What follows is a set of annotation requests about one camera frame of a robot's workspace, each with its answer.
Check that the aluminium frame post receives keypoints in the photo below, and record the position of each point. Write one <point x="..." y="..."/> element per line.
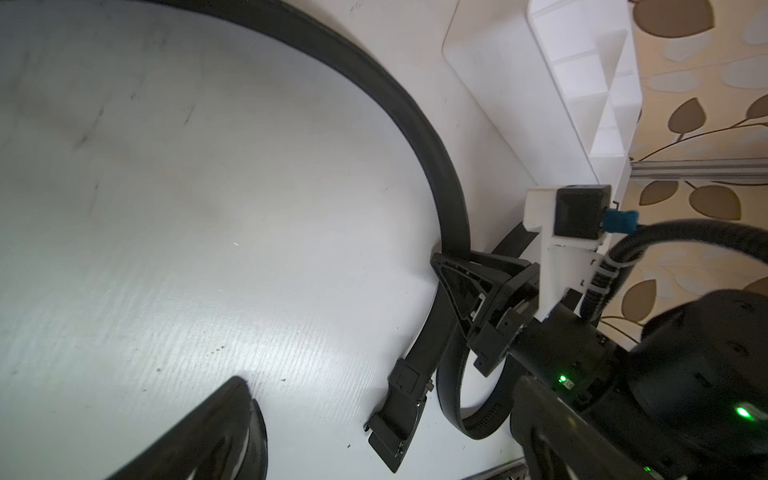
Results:
<point x="749" y="171"/>

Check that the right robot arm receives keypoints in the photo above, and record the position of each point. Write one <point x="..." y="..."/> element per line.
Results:
<point x="688" y="401"/>

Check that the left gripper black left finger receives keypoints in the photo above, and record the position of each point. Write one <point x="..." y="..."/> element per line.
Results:
<point x="225" y="437"/>

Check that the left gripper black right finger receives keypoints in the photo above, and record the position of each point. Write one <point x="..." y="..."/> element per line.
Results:
<point x="557" y="443"/>

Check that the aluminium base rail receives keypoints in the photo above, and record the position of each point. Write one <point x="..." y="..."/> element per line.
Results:
<point x="513" y="470"/>

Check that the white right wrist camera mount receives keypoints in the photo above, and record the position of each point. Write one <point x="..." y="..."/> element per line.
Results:
<point x="574" y="225"/>

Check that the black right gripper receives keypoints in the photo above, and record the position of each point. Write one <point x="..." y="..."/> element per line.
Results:
<point x="565" y="353"/>

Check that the white divided storage box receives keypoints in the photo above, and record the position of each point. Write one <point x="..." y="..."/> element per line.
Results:
<point x="558" y="79"/>

